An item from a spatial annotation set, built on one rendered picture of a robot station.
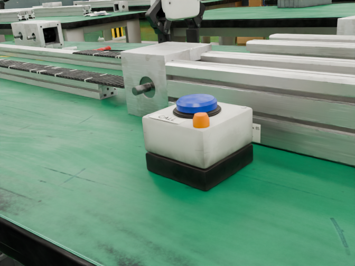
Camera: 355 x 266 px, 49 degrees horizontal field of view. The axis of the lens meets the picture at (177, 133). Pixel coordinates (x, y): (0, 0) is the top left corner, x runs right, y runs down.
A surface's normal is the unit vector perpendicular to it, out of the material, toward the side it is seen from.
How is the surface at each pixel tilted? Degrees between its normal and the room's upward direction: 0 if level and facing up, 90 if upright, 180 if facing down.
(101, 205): 0
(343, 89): 90
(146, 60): 90
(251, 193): 0
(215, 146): 90
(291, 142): 90
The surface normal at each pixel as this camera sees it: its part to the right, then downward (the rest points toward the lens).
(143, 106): -0.68, 0.30
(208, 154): 0.73, 0.18
